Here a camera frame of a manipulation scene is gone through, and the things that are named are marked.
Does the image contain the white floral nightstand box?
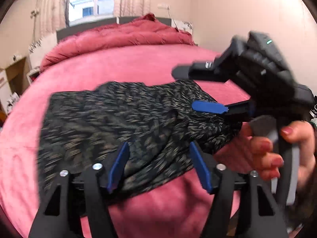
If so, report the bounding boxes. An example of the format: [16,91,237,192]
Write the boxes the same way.
[29,32,57,69]

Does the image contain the white product box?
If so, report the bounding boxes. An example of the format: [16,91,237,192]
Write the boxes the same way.
[6,92,20,115]

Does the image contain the window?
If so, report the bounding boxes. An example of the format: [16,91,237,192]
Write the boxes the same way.
[68,0,115,26]

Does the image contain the dark red quilt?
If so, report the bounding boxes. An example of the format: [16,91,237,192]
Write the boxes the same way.
[40,13,195,73]

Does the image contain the dark grey headboard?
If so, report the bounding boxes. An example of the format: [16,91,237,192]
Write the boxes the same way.
[56,16,172,43]

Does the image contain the white wooden cabinet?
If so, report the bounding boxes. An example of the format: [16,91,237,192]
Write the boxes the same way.
[1,57,26,114]

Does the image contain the grey bedside table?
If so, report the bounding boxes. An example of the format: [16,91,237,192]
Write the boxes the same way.
[26,67,40,85]

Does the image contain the person's right hand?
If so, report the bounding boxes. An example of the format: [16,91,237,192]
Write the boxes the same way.
[214,121,316,191]

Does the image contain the dark leaf-print pants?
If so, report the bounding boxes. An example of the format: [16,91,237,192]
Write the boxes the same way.
[37,81,242,199]

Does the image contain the pink plush bed blanket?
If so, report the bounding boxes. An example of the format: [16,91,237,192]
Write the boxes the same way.
[0,43,251,238]

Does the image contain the pink floral curtain left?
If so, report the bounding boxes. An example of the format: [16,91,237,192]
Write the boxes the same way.
[35,0,69,38]

